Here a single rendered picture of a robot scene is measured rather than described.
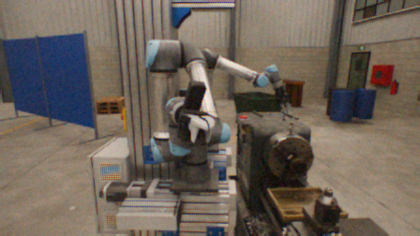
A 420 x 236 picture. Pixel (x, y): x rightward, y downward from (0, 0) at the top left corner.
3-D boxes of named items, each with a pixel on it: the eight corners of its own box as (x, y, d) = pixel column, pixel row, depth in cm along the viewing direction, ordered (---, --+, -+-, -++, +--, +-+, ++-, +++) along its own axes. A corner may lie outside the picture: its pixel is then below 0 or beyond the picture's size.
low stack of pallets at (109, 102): (105, 108, 939) (104, 96, 929) (128, 107, 952) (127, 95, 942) (96, 114, 818) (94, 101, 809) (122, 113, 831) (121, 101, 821)
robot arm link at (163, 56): (187, 164, 110) (184, 38, 98) (153, 169, 105) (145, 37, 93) (180, 154, 121) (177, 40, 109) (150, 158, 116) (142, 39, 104)
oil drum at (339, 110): (324, 117, 769) (328, 90, 750) (343, 117, 775) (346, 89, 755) (337, 122, 712) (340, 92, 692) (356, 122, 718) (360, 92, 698)
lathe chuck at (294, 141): (262, 174, 175) (265, 133, 168) (306, 173, 178) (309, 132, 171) (267, 181, 166) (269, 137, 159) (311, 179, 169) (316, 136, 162)
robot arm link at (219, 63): (200, 44, 149) (273, 76, 150) (202, 45, 159) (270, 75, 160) (193, 62, 151) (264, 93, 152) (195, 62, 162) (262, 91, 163)
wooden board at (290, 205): (266, 193, 161) (266, 187, 160) (319, 191, 164) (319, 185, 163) (283, 223, 132) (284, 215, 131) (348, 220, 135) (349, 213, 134)
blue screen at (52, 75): (0, 120, 737) (-18, 36, 685) (32, 115, 803) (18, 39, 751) (80, 144, 521) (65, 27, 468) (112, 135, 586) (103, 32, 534)
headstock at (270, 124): (233, 150, 240) (234, 111, 231) (280, 149, 243) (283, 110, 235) (247, 178, 182) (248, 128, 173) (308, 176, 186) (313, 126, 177)
